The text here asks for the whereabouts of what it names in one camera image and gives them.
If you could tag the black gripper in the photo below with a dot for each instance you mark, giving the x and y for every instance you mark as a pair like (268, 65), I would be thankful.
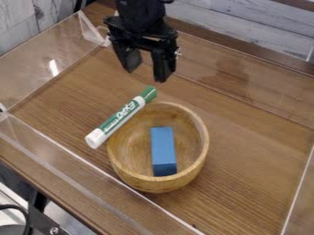
(139, 29)

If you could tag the green Expo marker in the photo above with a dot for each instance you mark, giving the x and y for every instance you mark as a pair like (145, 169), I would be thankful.
(101, 134)

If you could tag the brown wooden bowl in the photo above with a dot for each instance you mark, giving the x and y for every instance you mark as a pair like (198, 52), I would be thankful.
(129, 147)

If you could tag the blue rectangular block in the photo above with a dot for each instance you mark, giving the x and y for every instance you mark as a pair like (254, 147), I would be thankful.
(163, 151)

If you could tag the black metal stand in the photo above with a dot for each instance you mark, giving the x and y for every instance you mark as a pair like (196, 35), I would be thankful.
(50, 219)

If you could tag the clear acrylic corner bracket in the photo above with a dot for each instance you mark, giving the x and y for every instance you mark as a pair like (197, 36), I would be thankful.
(94, 34)

